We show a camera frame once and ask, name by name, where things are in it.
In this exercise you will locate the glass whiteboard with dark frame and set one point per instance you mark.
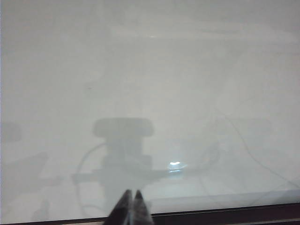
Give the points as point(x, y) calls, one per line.
point(150, 93)

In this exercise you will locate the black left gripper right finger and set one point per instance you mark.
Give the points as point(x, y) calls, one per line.
point(140, 211)

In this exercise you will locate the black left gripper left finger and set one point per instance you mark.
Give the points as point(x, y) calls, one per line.
point(123, 211)

